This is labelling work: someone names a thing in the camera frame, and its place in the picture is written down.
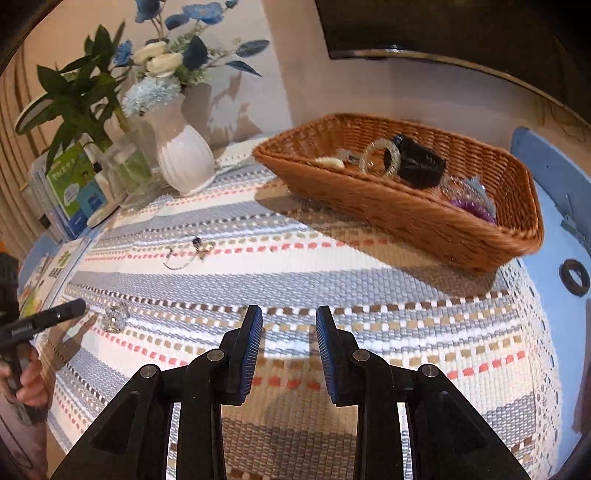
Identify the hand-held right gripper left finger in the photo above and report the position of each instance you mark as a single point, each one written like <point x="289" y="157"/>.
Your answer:
<point x="251" y="355"/>

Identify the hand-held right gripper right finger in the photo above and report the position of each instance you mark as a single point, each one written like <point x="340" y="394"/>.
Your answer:
<point x="330" y="355"/>

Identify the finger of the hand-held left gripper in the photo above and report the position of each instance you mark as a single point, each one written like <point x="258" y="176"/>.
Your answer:
<point x="60" y="312"/>

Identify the brown wicker basket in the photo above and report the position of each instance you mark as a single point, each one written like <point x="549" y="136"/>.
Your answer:
<point x="415" y="230"/>

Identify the cream shell hair clip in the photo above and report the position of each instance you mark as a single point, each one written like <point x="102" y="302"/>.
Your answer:
<point x="330" y="161"/>

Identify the black smart watch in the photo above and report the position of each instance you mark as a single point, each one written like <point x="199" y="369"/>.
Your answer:
<point x="418" y="161"/>

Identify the pale blue hair clip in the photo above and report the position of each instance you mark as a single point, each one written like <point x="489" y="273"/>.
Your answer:
<point x="478" y="187"/>

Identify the person's left hand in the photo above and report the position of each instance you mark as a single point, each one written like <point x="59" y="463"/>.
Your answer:
<point x="34" y="383"/>

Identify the white leaflet with green logo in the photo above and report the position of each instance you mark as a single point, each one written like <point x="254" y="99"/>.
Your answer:
<point x="60" y="263"/>

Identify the striped woven tablecloth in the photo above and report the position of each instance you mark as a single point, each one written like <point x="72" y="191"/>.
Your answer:
<point x="323" y="258"/>

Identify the green and blue booklet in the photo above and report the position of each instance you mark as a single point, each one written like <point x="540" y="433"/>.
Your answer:
<point x="69" y="180"/>

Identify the clear glass jar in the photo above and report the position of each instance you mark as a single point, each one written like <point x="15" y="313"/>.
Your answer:
<point x="124" y="175"/>

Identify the white ribbed vase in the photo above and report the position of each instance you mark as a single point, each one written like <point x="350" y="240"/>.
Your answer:
<point x="184" y="157"/>

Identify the green leafy plant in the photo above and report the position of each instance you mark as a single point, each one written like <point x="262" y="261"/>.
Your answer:
<point x="78" y="101"/>

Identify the blue and white flower bouquet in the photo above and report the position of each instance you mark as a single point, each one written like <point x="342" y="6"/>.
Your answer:
<point x="161" y="60"/>

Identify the blue table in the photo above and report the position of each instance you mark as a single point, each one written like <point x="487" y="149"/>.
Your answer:
<point x="549" y="175"/>

